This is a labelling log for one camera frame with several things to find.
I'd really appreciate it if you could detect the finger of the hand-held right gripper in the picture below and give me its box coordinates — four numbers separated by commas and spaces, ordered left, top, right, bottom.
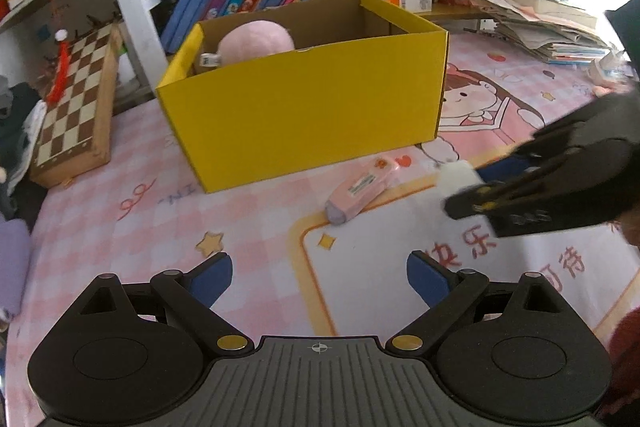
476, 97, 617, 184
444, 141, 602, 221

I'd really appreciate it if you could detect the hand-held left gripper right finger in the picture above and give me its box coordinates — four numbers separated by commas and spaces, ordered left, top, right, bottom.
387, 249, 563, 355

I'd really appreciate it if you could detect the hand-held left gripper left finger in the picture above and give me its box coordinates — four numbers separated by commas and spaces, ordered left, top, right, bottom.
80, 252, 253, 355

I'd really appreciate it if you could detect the white soft block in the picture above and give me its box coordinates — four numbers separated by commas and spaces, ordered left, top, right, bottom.
437, 161, 483, 204

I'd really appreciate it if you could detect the yellow cardboard box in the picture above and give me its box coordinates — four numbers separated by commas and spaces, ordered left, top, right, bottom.
156, 0, 449, 194

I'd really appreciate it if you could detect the pink printed desktop mat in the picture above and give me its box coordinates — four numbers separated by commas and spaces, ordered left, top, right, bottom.
5, 32, 640, 427

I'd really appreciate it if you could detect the small white packet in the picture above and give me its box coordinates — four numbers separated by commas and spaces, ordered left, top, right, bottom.
590, 52, 631, 86

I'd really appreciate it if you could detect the stack of papers and books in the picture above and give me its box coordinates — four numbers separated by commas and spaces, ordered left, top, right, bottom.
452, 0, 613, 66

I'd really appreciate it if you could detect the person's red clothing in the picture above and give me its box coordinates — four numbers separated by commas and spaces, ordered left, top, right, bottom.
597, 302, 640, 420

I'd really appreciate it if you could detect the orange and white box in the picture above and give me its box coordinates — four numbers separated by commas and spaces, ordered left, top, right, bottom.
375, 0, 433, 12

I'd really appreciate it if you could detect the lavender cloth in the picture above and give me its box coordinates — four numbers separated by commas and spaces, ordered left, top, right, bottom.
0, 218, 35, 323

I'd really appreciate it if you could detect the wooden chessboard box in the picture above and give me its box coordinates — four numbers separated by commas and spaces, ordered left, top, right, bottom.
29, 24, 123, 188

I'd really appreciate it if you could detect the pile of clothes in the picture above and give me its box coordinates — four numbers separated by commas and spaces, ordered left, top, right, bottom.
0, 77, 51, 233

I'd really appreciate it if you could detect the pink plush ball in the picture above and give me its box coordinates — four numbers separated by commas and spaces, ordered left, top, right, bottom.
200, 21, 295, 68

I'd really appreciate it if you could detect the red tassel ornament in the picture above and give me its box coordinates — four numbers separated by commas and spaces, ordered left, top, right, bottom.
46, 29, 73, 102

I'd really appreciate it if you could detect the white wooden bookshelf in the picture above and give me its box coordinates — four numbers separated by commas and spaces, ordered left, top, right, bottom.
0, 0, 556, 108

